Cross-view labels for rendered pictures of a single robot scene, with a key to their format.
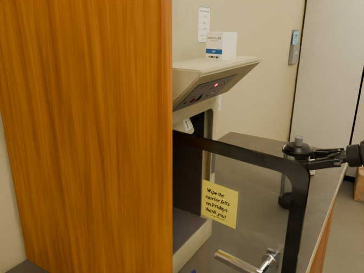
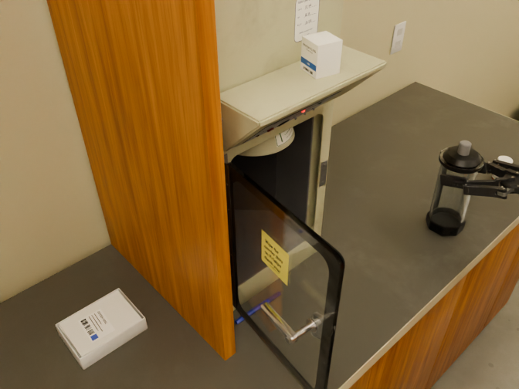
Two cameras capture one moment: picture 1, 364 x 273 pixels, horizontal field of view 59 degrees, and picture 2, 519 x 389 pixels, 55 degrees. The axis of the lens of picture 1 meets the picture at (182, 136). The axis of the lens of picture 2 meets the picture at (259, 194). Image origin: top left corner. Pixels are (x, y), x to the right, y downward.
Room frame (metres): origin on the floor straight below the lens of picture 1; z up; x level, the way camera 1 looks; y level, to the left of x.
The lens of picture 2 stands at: (-0.06, -0.21, 1.90)
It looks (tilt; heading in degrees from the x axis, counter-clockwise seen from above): 39 degrees down; 16
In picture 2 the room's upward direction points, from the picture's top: straight up
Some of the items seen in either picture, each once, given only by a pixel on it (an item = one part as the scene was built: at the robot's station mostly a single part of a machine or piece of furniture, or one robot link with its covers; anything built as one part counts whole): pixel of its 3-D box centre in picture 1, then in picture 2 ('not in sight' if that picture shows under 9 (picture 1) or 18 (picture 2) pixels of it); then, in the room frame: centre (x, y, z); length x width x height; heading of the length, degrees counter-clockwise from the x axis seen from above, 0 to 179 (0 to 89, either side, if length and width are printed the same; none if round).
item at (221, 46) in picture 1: (221, 45); (320, 54); (0.76, -0.09, 1.54); 0.05 x 0.05 x 0.06; 44
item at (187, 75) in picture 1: (212, 83); (303, 103); (0.73, -0.07, 1.46); 0.32 x 0.11 x 0.10; 148
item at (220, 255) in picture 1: (244, 260); (286, 318); (0.46, -0.11, 1.20); 0.10 x 0.05 x 0.03; 51
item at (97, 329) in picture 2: not in sight; (102, 326); (0.51, 0.32, 0.96); 0.16 x 0.12 x 0.04; 147
